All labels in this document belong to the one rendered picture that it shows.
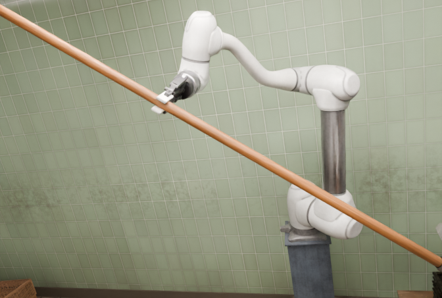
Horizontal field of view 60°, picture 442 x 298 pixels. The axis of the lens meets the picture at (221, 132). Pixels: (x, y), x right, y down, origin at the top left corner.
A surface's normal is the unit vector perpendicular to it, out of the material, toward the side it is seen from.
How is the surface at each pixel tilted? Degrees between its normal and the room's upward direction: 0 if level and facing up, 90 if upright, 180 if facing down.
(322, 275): 90
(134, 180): 90
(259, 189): 90
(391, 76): 90
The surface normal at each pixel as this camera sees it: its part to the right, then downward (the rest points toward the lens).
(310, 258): -0.16, 0.33
